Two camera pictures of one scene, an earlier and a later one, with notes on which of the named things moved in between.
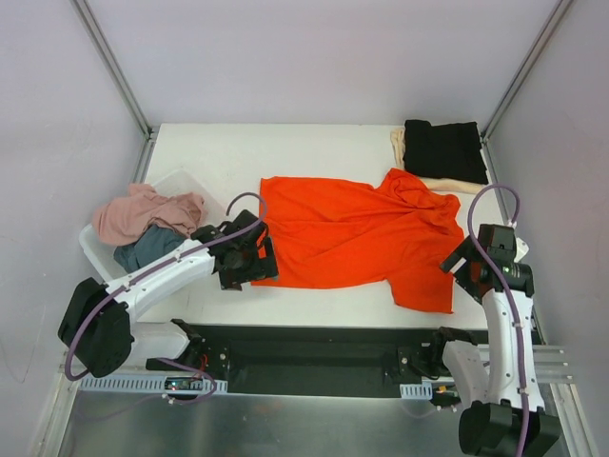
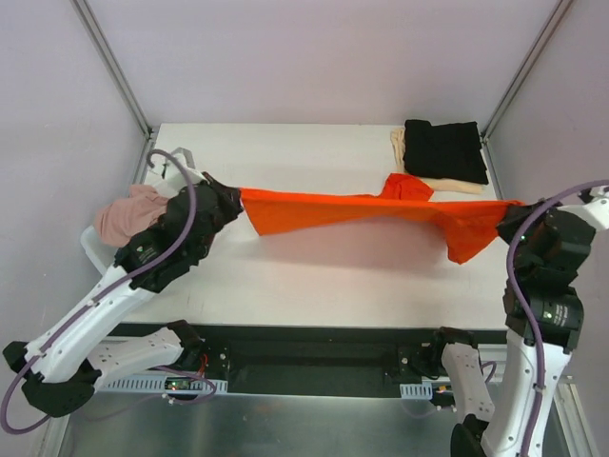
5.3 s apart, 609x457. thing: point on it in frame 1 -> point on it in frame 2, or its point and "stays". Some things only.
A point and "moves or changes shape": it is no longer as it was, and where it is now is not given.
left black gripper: x=265 y=257 -> x=224 y=200
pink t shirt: x=119 y=221 stays
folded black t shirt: x=446 y=150 stays
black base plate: x=297 y=359 stays
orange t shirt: x=396 y=233 moves or changes shape
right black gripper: x=459 y=262 -> x=512 y=218
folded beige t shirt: x=440 y=185 stays
